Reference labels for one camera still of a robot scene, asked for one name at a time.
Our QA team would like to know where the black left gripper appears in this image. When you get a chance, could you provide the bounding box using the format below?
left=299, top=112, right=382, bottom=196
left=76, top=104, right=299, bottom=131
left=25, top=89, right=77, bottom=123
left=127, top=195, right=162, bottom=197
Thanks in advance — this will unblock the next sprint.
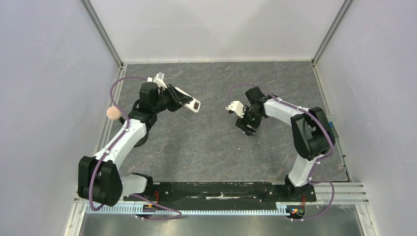
left=152, top=84, right=193, bottom=114

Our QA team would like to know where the red and white remote control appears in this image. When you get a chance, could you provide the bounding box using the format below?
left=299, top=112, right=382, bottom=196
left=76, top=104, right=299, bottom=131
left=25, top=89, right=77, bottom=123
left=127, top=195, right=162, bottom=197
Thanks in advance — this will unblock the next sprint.
left=175, top=87, right=201, bottom=113

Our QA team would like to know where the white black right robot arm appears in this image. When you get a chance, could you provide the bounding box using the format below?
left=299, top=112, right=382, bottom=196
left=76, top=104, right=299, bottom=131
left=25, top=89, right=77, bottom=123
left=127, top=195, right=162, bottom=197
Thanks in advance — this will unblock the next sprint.
left=226, top=87, right=335, bottom=201

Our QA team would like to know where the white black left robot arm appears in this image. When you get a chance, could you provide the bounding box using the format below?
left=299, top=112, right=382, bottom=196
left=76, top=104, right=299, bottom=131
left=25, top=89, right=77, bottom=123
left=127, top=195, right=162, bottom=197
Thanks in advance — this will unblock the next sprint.
left=77, top=80, right=201, bottom=211

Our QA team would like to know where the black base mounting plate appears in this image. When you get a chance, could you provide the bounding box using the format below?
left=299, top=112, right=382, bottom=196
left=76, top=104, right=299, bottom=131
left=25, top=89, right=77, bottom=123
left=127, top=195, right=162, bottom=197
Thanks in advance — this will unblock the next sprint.
left=141, top=181, right=317, bottom=210

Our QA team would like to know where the black stand with pink knob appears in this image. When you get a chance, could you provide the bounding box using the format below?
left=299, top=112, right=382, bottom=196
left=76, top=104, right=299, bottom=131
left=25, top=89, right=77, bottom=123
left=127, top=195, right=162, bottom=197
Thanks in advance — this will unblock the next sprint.
left=106, top=106, right=149, bottom=148

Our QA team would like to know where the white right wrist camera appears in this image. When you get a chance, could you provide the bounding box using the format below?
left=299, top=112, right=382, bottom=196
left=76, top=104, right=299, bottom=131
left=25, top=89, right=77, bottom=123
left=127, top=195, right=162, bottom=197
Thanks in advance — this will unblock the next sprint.
left=225, top=101, right=245, bottom=118

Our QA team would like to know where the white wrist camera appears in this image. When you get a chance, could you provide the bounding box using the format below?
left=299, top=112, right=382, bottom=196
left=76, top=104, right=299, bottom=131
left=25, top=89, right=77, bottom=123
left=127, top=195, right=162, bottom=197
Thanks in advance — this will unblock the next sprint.
left=147, top=72, right=167, bottom=89
left=225, top=101, right=245, bottom=118

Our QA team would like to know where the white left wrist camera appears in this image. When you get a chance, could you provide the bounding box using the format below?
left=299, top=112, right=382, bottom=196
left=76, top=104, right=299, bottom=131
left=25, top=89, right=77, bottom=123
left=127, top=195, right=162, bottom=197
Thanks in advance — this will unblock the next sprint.
left=147, top=72, right=167, bottom=89

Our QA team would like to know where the light blue toothed cable duct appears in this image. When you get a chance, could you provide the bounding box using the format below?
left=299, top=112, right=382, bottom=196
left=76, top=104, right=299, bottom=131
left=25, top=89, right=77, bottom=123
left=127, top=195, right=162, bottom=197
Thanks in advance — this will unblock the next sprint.
left=86, top=202, right=290, bottom=216

